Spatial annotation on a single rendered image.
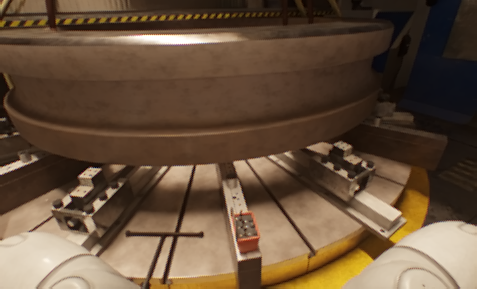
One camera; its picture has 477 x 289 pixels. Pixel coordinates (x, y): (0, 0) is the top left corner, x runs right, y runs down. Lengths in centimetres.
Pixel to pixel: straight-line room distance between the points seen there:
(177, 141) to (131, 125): 38
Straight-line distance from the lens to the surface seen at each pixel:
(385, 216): 229
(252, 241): 144
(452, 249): 55
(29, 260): 55
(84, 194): 210
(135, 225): 234
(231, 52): 161
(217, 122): 182
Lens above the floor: 190
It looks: 28 degrees down
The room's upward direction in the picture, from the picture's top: 1 degrees counter-clockwise
